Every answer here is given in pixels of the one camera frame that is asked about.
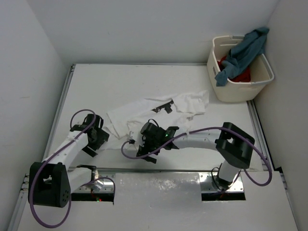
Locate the teal blue t shirt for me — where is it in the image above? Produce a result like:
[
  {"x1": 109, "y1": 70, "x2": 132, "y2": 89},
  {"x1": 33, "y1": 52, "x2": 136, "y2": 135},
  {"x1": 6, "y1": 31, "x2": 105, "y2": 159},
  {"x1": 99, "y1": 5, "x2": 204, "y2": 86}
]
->
[{"x1": 215, "y1": 27, "x2": 270, "y2": 87}]

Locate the metal base plate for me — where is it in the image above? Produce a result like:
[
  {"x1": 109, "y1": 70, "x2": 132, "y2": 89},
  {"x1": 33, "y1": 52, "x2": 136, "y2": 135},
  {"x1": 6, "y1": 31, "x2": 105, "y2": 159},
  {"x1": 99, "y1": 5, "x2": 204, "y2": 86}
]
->
[
  {"x1": 199, "y1": 172, "x2": 244, "y2": 193},
  {"x1": 68, "y1": 168, "x2": 116, "y2": 193}
]

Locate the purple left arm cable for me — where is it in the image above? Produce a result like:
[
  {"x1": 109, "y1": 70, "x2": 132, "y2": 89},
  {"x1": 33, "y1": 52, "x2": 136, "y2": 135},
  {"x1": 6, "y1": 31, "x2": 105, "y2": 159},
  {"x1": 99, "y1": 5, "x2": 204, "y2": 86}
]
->
[{"x1": 30, "y1": 109, "x2": 116, "y2": 229}]

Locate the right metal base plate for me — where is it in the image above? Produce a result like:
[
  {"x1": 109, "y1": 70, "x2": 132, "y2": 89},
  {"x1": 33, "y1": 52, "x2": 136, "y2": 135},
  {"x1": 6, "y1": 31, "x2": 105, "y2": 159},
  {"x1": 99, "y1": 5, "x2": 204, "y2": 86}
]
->
[{"x1": 199, "y1": 172, "x2": 244, "y2": 193}]

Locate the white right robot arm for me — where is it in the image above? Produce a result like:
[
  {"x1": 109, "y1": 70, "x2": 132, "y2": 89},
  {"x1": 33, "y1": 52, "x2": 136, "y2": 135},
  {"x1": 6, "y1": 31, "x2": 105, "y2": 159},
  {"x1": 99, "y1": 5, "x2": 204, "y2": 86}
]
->
[{"x1": 136, "y1": 122, "x2": 255, "y2": 187}]

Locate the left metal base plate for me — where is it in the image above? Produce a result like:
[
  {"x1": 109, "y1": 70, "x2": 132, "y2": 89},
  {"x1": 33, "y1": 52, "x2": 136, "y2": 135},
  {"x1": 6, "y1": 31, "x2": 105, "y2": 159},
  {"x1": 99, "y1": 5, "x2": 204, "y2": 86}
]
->
[{"x1": 68, "y1": 168, "x2": 116, "y2": 193}]

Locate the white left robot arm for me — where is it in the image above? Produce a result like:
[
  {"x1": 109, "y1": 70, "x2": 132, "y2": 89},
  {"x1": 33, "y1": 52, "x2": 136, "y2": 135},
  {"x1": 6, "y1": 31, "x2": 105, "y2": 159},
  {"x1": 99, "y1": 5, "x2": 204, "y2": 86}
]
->
[{"x1": 28, "y1": 114, "x2": 109, "y2": 207}]

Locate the red t shirt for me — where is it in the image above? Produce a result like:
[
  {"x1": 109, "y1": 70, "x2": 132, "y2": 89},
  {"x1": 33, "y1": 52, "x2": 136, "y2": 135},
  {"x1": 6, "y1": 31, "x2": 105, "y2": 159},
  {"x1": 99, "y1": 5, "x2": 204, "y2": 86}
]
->
[{"x1": 217, "y1": 56, "x2": 251, "y2": 82}]

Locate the white printed t shirt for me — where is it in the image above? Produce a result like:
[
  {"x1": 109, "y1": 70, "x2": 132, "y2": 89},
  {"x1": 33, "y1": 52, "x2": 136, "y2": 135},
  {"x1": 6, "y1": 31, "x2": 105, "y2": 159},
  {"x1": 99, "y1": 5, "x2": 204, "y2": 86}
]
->
[{"x1": 101, "y1": 90, "x2": 209, "y2": 150}]

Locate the cream plastic laundry basket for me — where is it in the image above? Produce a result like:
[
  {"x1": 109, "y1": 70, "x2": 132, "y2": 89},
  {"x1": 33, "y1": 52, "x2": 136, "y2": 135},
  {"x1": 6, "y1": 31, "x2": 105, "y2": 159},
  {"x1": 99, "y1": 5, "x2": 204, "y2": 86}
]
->
[{"x1": 207, "y1": 36, "x2": 274, "y2": 103}]

